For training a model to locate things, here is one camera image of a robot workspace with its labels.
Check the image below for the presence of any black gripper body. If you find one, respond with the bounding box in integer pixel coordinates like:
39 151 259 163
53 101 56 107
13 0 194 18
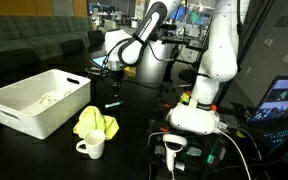
111 70 124 83

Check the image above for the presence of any green marker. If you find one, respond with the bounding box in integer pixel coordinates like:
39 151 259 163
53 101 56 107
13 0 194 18
104 101 124 108

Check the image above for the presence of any yellow towel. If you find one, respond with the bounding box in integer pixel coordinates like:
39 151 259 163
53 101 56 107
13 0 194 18
73 106 119 140

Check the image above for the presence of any white towel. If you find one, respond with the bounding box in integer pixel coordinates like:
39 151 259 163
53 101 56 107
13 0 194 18
38 90 71 107

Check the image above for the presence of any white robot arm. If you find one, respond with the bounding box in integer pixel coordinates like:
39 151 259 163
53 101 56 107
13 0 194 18
105 0 250 107

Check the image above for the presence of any white plastic basket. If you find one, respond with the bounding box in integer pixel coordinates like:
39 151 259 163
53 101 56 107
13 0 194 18
0 69 91 139

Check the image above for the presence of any tablet with lit screen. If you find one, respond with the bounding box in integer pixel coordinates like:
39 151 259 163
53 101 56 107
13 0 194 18
90 55 107 68

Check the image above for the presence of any white mug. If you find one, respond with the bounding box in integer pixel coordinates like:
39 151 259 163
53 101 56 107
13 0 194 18
76 130 105 159

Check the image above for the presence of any white VR headset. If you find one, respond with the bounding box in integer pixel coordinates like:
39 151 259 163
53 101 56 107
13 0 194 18
167 103 220 135

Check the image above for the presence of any white VR controller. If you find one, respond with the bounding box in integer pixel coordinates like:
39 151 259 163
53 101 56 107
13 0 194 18
163 134 187 171

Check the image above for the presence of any green plaid sofa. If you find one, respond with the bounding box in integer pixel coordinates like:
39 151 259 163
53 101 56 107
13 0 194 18
0 15 92 72

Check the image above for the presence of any open laptop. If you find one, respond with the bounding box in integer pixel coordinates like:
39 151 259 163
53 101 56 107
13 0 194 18
241 76 288 160

